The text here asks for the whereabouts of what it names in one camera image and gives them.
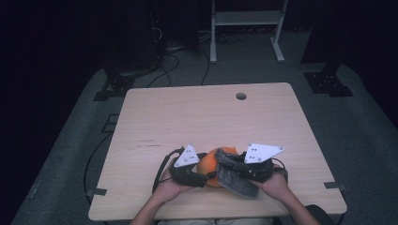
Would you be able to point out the grey fuzzy cloth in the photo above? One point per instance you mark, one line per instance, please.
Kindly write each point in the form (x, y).
(234, 184)

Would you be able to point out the black stand base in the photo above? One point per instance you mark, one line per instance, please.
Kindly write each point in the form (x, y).
(327, 82)
(117, 87)

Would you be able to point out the black tape outline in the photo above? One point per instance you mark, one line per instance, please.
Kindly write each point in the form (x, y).
(109, 123)

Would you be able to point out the person's right hand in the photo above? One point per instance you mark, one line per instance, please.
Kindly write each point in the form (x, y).
(275, 186)

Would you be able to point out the dark equipment cabinet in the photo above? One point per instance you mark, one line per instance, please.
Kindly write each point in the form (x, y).
(131, 34)

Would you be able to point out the orange plush toy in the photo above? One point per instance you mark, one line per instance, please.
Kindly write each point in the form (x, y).
(208, 165)

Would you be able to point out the person's light trousers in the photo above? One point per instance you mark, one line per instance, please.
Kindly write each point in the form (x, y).
(216, 222)

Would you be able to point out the person's left hand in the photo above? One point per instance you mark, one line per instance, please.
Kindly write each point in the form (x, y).
(170, 189)

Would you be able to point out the grey tape strip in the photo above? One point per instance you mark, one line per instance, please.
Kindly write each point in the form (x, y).
(334, 186)
(97, 192)

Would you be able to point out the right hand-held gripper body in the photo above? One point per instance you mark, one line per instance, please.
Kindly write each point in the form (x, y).
(261, 172)

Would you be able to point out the white metal stand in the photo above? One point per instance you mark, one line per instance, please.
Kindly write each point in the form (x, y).
(247, 18)

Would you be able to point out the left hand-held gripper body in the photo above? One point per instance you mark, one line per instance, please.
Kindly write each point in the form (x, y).
(187, 178)

